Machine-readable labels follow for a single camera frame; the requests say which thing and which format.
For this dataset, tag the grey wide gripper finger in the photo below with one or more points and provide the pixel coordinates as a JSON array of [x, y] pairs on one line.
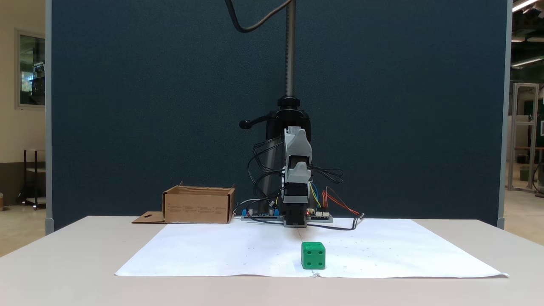
[[299, 144]]

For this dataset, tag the green dice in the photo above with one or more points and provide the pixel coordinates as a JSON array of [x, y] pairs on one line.
[[313, 256]]

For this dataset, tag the motor controller circuit board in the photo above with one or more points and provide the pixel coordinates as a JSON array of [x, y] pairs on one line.
[[319, 216]]

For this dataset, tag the blue power circuit board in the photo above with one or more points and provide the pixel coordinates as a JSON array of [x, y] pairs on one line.
[[261, 216]]

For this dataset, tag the brown cardboard box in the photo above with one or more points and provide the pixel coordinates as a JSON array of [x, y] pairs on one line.
[[197, 208]]

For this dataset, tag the white paper sheet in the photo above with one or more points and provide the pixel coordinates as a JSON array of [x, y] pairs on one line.
[[238, 255]]

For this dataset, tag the dark blue partition panel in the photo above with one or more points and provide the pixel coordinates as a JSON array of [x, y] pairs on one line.
[[127, 106]]

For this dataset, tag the ceiling strip light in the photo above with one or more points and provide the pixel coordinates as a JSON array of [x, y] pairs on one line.
[[522, 5]]

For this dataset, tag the black shelf cart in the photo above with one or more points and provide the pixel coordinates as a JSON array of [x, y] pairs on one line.
[[36, 200]]

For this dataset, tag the black camera stand with pole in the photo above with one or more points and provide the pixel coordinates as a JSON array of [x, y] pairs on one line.
[[290, 51]]

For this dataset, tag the aluminium frame rack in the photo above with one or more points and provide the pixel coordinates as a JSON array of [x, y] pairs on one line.
[[525, 85]]

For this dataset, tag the framed wall window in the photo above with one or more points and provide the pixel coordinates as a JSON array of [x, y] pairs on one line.
[[32, 68]]

